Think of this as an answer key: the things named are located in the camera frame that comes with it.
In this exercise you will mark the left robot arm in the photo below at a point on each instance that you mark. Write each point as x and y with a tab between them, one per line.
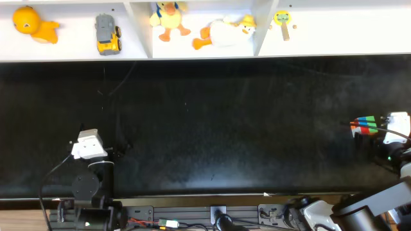
85	186

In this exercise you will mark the yellow rubber duck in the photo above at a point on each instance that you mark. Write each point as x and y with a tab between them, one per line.
29	22

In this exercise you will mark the yellow plush duck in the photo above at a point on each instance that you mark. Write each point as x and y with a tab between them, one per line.
170	19

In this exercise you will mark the white shelf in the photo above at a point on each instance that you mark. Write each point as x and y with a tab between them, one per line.
337	35

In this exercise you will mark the white plush duck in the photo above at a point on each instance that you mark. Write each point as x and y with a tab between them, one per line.
228	33

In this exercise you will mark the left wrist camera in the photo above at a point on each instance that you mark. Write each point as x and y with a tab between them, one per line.
90	146

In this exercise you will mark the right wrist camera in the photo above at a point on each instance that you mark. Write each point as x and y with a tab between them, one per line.
398	125

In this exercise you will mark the yellow rattle drum toy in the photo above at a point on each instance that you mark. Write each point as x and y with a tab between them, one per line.
282	17

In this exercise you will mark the grey and yellow toy truck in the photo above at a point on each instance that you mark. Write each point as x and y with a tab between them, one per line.
107	35

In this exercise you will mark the mounting rail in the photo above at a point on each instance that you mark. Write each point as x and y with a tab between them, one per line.
192	213

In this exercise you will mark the many-coloured puzzle cube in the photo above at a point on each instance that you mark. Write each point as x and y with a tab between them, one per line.
363	131

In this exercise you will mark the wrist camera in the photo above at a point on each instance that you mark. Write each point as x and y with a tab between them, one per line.
398	125
90	146

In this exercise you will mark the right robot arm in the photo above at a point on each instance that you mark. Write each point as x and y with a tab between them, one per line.
359	211

